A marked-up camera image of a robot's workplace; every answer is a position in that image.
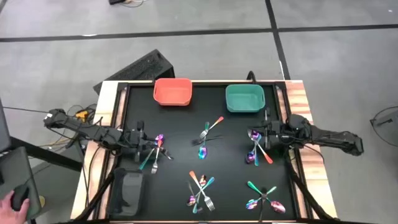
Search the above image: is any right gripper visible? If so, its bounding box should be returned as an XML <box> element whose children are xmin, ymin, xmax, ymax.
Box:
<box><xmin>248</xmin><ymin>107</ymin><xmax>287</xmax><ymax>150</ymax></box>

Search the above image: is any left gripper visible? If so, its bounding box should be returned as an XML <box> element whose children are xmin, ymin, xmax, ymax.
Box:
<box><xmin>121</xmin><ymin>120</ymin><xmax>159</xmax><ymax>163</ymax></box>

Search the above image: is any black cutlery piece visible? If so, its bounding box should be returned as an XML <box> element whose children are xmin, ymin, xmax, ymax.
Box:
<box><xmin>185</xmin><ymin>181</ymin><xmax>205</xmax><ymax>215</ymax></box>
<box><xmin>257</xmin><ymin>186</ymin><xmax>269</xmax><ymax>222</ymax></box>
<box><xmin>157</xmin><ymin>148</ymin><xmax>174</xmax><ymax>161</ymax></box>
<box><xmin>191</xmin><ymin>134</ymin><xmax>224</xmax><ymax>147</ymax></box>

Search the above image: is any iridescent spoon green handle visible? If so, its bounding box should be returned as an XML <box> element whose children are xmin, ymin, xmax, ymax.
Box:
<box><xmin>246</xmin><ymin>180</ymin><xmax>287</xmax><ymax>215</ymax></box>

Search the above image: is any teal plastic bin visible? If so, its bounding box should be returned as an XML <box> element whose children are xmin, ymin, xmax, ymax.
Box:
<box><xmin>225</xmin><ymin>83</ymin><xmax>266</xmax><ymax>113</ymax></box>

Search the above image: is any black plastic bin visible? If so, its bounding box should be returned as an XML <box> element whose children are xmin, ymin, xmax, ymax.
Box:
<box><xmin>107</xmin><ymin>167</ymin><xmax>146</xmax><ymax>218</ymax></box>

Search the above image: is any black table mat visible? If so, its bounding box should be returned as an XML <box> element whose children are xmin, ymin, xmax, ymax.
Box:
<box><xmin>118</xmin><ymin>83</ymin><xmax>298</xmax><ymax>221</ymax></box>

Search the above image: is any orange plastic bin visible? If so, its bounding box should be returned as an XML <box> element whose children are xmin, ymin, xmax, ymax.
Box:
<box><xmin>153</xmin><ymin>77</ymin><xmax>193</xmax><ymax>107</ymax></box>

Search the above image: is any black perforated box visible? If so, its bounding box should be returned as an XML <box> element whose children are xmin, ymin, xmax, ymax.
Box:
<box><xmin>93</xmin><ymin>49</ymin><xmax>175</xmax><ymax>95</ymax></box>

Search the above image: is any black desk bar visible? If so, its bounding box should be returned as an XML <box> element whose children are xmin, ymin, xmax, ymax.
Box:
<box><xmin>9</xmin><ymin>136</ymin><xmax>84</xmax><ymax>172</ymax></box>

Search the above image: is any grey mouse pad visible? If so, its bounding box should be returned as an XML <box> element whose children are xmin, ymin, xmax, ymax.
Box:
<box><xmin>0</xmin><ymin>146</ymin><xmax>42</xmax><ymax>224</ymax></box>

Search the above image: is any black computer mouse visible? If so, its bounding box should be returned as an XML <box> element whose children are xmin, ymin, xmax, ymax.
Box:
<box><xmin>11</xmin><ymin>184</ymin><xmax>30</xmax><ymax>212</ymax></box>

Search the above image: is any dark grey monitor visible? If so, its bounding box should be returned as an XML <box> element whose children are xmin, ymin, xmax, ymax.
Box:
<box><xmin>0</xmin><ymin>98</ymin><xmax>12</xmax><ymax>154</ymax></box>

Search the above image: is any person's hand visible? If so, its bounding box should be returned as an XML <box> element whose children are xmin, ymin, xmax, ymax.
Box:
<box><xmin>0</xmin><ymin>198</ymin><xmax>31</xmax><ymax>224</ymax></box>

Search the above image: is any round wire floor stand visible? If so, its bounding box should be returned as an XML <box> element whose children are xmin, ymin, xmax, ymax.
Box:
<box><xmin>369</xmin><ymin>105</ymin><xmax>398</xmax><ymax>149</ymax></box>

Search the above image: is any black floor cable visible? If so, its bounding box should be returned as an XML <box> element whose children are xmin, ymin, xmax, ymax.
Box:
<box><xmin>2</xmin><ymin>106</ymin><xmax>52</xmax><ymax>114</ymax></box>

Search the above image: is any black device with cables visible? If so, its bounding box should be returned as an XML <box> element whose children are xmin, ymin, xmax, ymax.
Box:
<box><xmin>108</xmin><ymin>0</ymin><xmax>147</xmax><ymax>7</ymax></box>

